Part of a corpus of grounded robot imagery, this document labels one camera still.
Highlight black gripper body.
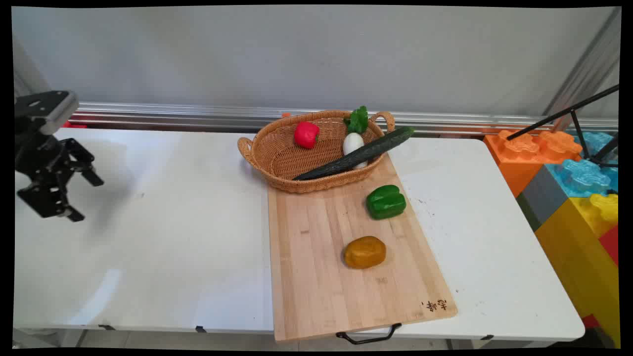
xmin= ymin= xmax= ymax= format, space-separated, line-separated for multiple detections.
xmin=15 ymin=130 xmax=66 ymax=175

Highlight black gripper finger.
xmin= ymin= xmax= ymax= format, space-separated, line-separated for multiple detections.
xmin=55 ymin=137 xmax=105 ymax=187
xmin=17 ymin=168 xmax=86 ymax=223

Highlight long dark green cucumber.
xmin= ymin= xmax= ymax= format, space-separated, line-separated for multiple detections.
xmin=292 ymin=126 xmax=416 ymax=181

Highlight woven wicker basket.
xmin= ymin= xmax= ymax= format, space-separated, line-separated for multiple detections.
xmin=237 ymin=110 xmax=396 ymax=194

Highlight red bell pepper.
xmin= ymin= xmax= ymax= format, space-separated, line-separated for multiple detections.
xmin=294 ymin=121 xmax=320 ymax=149

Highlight white radish with green leaves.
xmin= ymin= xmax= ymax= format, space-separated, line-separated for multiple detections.
xmin=342 ymin=105 xmax=369 ymax=170

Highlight bamboo cutting board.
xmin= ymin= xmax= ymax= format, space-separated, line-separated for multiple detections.
xmin=267 ymin=153 xmax=458 ymax=344

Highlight brown potato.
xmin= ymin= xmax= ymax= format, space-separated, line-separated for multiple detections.
xmin=344 ymin=235 xmax=387 ymax=270

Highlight green bell pepper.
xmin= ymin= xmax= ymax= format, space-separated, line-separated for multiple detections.
xmin=366 ymin=184 xmax=407 ymax=221

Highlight orange giant building block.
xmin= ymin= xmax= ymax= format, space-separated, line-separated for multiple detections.
xmin=483 ymin=129 xmax=583 ymax=198

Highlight grey giant building block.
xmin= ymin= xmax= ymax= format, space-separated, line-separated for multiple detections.
xmin=516 ymin=164 xmax=570 ymax=232

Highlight black tripod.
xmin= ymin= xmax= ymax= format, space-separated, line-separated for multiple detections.
xmin=506 ymin=84 xmax=620 ymax=169

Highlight blue giant building block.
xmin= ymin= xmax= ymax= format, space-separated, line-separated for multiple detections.
xmin=544 ymin=131 xmax=620 ymax=198

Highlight yellow giant building block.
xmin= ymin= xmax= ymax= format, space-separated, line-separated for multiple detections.
xmin=535 ymin=193 xmax=621 ymax=348

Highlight red giant building block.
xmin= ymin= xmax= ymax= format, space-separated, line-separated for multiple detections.
xmin=598 ymin=224 xmax=620 ymax=267

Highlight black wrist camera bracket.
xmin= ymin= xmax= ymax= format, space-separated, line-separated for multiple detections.
xmin=14 ymin=90 xmax=80 ymax=135

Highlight aluminium frame post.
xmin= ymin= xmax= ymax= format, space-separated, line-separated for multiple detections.
xmin=12 ymin=37 xmax=52 ymax=99
xmin=543 ymin=8 xmax=621 ymax=133

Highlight aluminium rail behind table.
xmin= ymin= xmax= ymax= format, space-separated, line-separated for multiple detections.
xmin=67 ymin=102 xmax=619 ymax=136

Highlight black cutting board handle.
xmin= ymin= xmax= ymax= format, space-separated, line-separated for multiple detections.
xmin=336 ymin=323 xmax=403 ymax=345

